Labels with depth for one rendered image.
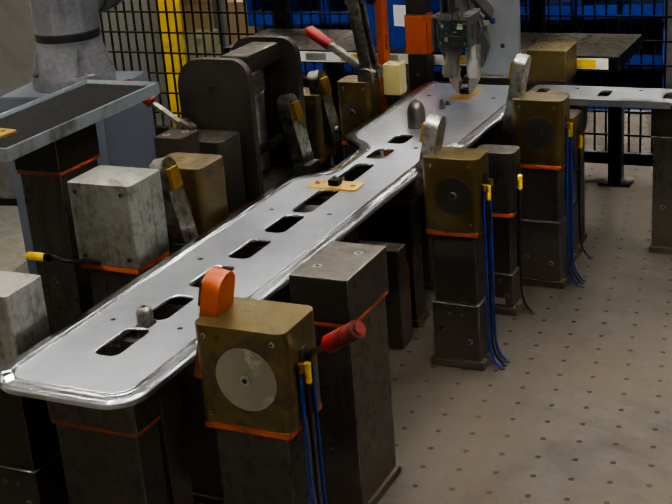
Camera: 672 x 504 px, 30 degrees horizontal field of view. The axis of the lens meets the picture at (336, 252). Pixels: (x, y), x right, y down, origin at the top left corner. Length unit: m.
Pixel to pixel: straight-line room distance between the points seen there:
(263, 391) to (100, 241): 0.47
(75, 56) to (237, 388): 1.06
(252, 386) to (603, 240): 1.30
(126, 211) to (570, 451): 0.68
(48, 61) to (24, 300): 0.85
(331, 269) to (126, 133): 0.87
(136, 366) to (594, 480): 0.64
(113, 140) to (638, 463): 1.08
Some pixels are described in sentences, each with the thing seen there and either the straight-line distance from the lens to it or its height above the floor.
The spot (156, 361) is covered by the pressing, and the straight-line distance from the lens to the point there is 1.40.
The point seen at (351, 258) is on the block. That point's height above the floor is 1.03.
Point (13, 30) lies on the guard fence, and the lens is 4.74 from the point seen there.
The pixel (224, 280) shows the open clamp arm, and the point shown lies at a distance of 1.33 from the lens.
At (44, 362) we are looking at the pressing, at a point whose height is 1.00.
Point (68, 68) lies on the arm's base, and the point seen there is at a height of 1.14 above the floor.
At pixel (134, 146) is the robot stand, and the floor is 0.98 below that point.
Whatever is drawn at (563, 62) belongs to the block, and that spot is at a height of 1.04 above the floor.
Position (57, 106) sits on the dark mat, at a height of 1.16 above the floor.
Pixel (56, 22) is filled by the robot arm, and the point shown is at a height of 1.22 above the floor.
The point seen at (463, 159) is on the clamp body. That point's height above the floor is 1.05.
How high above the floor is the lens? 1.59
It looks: 21 degrees down
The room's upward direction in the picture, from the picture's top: 4 degrees counter-clockwise
